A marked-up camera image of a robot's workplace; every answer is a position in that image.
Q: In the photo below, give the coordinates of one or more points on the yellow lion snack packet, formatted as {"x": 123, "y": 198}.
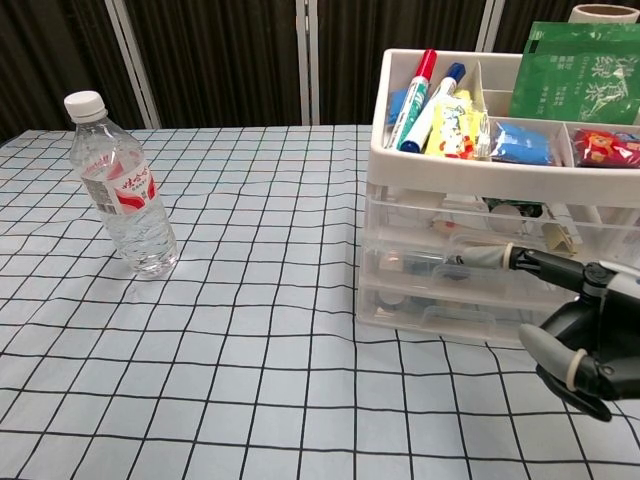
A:
{"x": 455, "y": 130}

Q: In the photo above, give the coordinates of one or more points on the white black checkered tablecloth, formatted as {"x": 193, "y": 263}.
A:
{"x": 250, "y": 350}

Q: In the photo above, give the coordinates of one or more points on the clear plastic storage box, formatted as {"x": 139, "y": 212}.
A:
{"x": 395, "y": 320}

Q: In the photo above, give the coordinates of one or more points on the white plastic drawer organizer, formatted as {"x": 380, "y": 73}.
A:
{"x": 475, "y": 175}

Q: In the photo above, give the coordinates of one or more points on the blue item in clear wrap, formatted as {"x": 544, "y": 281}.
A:
{"x": 525, "y": 145}

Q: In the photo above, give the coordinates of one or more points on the dark folding screen partition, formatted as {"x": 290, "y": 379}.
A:
{"x": 225, "y": 60}

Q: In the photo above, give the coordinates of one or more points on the blue eraser block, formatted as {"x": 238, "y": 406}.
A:
{"x": 397, "y": 107}

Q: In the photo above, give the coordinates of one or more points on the blue cap whiteboard marker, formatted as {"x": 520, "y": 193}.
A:
{"x": 430, "y": 115}

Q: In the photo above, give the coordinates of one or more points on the clear plastic water bottle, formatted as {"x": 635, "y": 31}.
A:
{"x": 125, "y": 210}

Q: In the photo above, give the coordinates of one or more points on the red cap whiteboard marker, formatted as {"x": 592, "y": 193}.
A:
{"x": 417, "y": 90}

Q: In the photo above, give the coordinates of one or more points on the green tea packet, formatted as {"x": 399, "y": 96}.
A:
{"x": 575, "y": 75}

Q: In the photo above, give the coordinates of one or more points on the cardboard tape roll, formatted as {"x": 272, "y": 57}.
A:
{"x": 600, "y": 12}

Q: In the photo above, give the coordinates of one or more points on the yellow binder clip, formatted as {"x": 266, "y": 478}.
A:
{"x": 557, "y": 237}

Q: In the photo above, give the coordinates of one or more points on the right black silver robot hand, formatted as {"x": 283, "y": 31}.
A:
{"x": 605, "y": 320}

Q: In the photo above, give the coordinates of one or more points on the clear plastic tray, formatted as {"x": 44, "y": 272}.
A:
{"x": 400, "y": 220}

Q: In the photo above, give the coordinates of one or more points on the red snack packet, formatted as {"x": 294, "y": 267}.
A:
{"x": 605, "y": 147}

